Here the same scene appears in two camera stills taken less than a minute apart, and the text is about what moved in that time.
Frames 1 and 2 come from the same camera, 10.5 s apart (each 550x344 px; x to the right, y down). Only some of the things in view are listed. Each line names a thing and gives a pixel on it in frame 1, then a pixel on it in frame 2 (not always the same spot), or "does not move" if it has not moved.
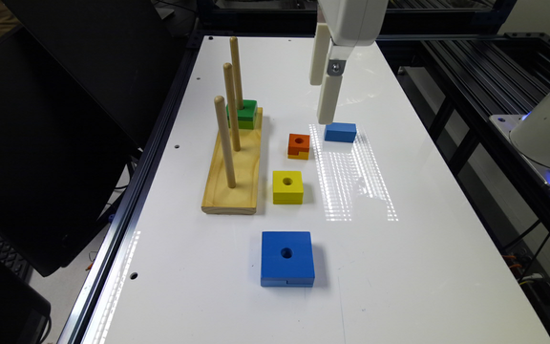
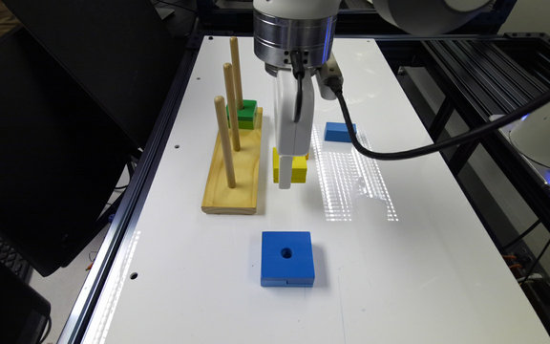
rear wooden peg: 235,63 does not move
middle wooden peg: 229,82 does not move
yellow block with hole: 287,187 -> 299,167
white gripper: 349,23 -> 293,139
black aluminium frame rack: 456,81 does not move
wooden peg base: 222,199 does not move
